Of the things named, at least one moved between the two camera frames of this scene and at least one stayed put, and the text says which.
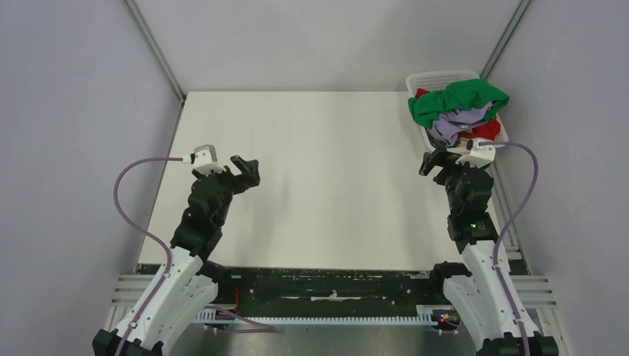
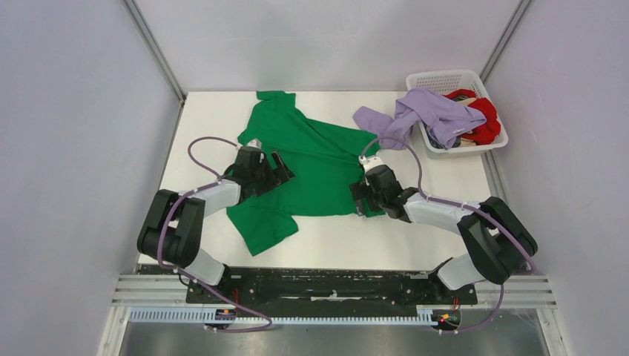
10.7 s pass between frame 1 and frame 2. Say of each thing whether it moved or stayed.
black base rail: stayed
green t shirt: moved
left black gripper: moved
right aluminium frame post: stayed
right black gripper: moved
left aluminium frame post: stayed
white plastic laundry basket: stayed
